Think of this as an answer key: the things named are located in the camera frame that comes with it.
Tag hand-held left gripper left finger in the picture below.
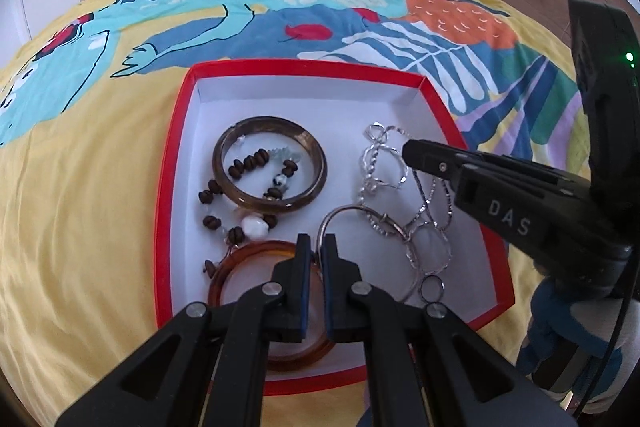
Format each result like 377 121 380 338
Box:
55 233 313 427

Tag brown amber bangle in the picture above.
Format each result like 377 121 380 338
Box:
212 117 328 210

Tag orange translucent bangle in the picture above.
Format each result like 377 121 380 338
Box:
207 240 337 371

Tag twisted silver bracelet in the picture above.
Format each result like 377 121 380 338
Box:
357 141 410 198

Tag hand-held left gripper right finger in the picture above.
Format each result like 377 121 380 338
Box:
320 233 581 427

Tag thin metal chain necklace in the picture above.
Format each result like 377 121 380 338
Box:
362 122 457 304

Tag small silver ring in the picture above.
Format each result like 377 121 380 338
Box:
419 275 446 304

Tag wooden beaded bracelet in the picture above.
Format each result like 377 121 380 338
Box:
197 134 303 279

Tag thin silver bangle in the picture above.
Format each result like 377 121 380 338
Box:
404 222 453 276

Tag large thin silver hoop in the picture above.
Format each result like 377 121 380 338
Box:
316 205 402 269

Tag yellow printed blanket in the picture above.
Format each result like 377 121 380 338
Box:
0 0 601 427

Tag black cable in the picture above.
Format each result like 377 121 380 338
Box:
572 292 633 418

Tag red-rimmed white tray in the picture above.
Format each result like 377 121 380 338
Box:
154 61 516 397

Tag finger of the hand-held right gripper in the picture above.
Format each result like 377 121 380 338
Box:
402 138 472 182
469 149 592 194

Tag person's right hand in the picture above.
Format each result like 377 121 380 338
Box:
516 276 627 404

